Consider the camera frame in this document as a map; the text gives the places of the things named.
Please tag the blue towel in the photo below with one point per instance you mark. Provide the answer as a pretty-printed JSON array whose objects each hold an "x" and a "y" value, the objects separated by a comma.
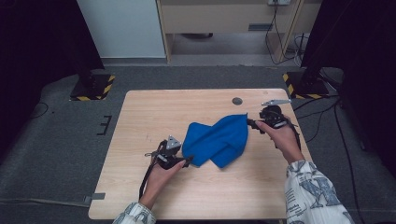
[{"x": 218, "y": 140}]

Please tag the dark curtain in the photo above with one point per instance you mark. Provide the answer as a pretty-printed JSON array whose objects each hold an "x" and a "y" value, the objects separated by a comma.
[
  {"x": 37, "y": 62},
  {"x": 367, "y": 62}
]

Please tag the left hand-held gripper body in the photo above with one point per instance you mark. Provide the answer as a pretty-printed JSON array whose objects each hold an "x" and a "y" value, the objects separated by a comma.
[{"x": 169, "y": 155}]

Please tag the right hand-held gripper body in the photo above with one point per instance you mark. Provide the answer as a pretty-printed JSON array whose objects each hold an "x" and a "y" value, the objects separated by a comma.
[{"x": 272, "y": 115}]

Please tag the black stand base striped edge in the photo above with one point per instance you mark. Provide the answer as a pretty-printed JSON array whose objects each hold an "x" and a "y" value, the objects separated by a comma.
[
  {"x": 93, "y": 88},
  {"x": 303, "y": 85}
]

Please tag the grey round table grommet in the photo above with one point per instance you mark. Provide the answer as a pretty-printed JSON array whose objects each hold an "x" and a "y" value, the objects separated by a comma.
[{"x": 237, "y": 101}]

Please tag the light wooden desk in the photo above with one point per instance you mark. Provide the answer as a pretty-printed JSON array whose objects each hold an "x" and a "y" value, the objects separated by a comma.
[{"x": 218, "y": 18}]

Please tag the white power strip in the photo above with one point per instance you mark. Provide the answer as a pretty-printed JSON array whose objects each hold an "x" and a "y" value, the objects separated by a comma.
[{"x": 280, "y": 2}]

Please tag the person's right hand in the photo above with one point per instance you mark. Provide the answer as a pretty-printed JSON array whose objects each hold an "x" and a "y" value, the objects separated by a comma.
[{"x": 281, "y": 138}]

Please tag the person's left hand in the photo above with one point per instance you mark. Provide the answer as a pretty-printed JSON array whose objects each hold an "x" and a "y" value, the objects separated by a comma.
[{"x": 160, "y": 180}]

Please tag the grey tape piece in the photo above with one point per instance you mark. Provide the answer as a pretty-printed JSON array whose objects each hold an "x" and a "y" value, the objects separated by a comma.
[{"x": 96, "y": 197}]

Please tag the white cabinet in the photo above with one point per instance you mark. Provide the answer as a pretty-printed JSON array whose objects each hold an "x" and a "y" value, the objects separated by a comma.
[{"x": 124, "y": 28}]

